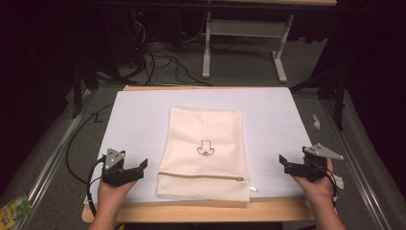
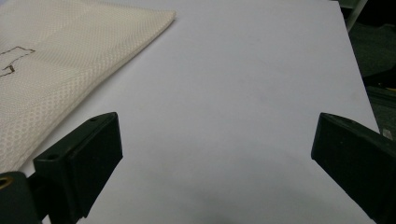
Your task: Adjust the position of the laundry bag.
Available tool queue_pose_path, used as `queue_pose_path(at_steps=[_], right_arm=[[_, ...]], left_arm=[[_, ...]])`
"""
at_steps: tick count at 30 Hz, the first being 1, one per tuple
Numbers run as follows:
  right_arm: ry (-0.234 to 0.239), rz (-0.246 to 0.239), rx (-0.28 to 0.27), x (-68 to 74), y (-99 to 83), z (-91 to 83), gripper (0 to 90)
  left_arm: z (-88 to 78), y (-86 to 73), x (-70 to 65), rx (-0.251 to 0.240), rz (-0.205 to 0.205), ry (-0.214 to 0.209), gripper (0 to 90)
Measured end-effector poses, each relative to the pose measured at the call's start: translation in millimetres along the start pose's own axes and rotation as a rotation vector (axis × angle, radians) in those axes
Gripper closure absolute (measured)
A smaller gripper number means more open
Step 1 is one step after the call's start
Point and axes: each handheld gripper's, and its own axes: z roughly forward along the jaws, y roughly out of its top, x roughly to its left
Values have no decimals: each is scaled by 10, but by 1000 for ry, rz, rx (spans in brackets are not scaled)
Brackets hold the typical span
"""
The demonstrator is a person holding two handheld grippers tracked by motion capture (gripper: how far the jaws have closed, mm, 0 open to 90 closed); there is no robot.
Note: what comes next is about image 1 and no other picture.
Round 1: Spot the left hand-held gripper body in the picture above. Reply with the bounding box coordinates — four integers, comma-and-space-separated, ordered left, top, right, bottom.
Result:
101, 148, 129, 188

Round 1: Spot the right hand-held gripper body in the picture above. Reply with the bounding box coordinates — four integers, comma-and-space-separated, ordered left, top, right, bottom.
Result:
302, 143, 345, 183

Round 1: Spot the cream zippered mesh laundry bag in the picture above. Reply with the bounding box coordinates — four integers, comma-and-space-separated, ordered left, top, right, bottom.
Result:
155, 106, 259, 203

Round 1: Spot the person's right hand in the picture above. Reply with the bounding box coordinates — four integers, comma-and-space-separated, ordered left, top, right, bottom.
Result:
291, 157, 335, 205

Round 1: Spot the person's left hand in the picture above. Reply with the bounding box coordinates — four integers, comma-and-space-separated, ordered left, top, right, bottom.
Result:
97, 177, 138, 210

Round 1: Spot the white crumpled scrap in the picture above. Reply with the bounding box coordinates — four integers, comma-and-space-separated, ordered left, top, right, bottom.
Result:
311, 113, 322, 130

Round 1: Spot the white table mat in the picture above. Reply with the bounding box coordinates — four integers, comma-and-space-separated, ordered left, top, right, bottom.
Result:
83, 87, 314, 206

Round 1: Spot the black metal stand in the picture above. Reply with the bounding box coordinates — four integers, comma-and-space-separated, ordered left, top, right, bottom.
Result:
288, 68, 349, 132
70, 58, 101, 120

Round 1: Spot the wooden table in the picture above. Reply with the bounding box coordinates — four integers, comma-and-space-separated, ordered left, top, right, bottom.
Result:
80, 83, 318, 223

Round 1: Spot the green yellow packet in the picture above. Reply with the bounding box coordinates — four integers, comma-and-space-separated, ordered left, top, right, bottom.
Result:
0, 193, 34, 230

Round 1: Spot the dark computer tower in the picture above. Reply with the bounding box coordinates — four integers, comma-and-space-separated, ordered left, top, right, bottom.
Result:
103, 9, 148, 76

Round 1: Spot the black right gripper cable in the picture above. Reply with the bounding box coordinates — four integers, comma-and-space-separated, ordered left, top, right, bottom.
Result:
314, 157, 339, 205

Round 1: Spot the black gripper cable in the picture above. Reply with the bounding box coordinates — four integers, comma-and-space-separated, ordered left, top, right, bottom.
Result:
314, 157, 339, 205
65, 101, 115, 219

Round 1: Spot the white cable tag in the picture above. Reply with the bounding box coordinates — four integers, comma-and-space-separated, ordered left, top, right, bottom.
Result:
334, 174, 346, 190

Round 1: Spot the metal floor rail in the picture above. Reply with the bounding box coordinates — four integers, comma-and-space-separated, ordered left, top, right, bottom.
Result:
320, 97, 392, 230
18, 89, 97, 230

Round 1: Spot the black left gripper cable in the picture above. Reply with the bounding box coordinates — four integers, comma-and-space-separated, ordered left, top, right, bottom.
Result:
65, 101, 115, 219

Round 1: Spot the bundle of black floor cables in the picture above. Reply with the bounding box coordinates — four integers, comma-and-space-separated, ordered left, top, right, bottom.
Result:
127, 18, 214, 88

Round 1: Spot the white metal desk frame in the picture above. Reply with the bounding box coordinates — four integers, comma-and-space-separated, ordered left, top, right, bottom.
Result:
201, 11, 295, 84

